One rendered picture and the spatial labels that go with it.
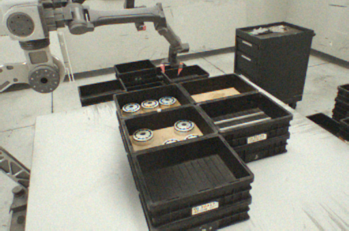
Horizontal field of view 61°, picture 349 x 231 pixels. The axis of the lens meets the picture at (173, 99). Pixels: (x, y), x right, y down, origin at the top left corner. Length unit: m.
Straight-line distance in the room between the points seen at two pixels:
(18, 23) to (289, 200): 1.29
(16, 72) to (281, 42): 2.25
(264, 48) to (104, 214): 2.10
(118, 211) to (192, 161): 0.38
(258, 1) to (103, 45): 2.66
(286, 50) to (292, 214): 1.99
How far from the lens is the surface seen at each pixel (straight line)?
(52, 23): 1.25
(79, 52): 4.50
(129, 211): 1.34
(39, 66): 1.56
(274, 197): 1.40
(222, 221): 1.23
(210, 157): 1.36
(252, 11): 5.34
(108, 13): 1.30
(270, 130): 1.50
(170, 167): 1.31
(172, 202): 1.04
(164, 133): 1.52
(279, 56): 3.04
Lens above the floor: 1.68
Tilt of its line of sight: 27 degrees down
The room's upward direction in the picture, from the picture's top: 3 degrees counter-clockwise
